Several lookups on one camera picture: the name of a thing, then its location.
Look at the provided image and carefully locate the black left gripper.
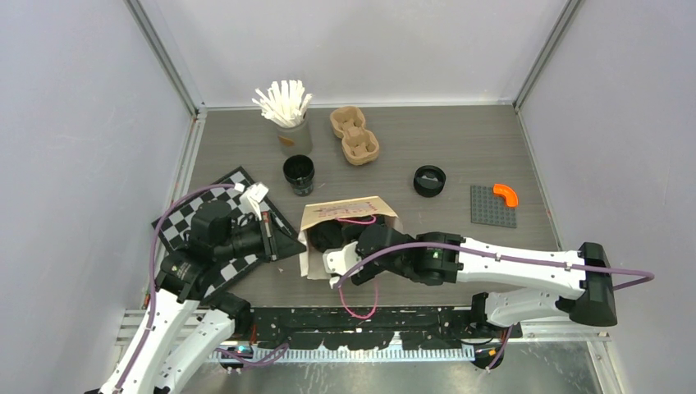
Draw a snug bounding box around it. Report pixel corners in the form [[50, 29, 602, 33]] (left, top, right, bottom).
[[216, 208, 307, 261]]

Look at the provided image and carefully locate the paper bag with pink handles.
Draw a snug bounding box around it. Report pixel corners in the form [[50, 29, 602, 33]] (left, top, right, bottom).
[[297, 196, 405, 321]]

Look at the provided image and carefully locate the brown cardboard cup carrier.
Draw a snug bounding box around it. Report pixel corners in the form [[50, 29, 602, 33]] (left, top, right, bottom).
[[329, 106, 380, 166]]

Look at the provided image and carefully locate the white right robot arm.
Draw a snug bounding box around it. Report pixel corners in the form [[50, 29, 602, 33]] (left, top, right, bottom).
[[324, 224, 617, 337]]

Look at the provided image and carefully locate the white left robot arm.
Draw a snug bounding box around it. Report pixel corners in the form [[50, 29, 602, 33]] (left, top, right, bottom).
[[97, 201, 306, 393]]

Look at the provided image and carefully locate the stack of black cups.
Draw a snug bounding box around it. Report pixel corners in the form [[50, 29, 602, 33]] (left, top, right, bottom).
[[282, 154, 315, 197]]

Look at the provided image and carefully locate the grey straw holder cup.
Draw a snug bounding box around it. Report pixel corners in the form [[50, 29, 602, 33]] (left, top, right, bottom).
[[276, 117, 314, 157]]

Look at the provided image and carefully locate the black white chessboard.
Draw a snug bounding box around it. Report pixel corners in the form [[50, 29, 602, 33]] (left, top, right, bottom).
[[152, 167, 307, 305]]

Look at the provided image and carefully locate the grey lego baseplate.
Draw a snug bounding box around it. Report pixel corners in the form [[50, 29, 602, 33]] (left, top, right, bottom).
[[470, 186, 518, 228]]

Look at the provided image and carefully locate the white paper straws bundle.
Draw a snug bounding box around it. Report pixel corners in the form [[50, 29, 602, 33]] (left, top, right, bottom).
[[252, 80, 313, 128]]

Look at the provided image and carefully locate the orange small object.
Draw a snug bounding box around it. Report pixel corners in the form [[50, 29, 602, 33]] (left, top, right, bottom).
[[492, 183, 520, 208]]

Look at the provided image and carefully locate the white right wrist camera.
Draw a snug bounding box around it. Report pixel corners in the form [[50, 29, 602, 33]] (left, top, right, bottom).
[[322, 241, 361, 289]]

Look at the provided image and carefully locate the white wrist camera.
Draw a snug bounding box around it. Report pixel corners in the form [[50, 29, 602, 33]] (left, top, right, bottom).
[[322, 241, 361, 289], [233, 182, 269, 219]]

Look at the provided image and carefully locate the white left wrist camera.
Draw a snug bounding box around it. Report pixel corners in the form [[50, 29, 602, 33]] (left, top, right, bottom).
[[233, 182, 269, 219]]

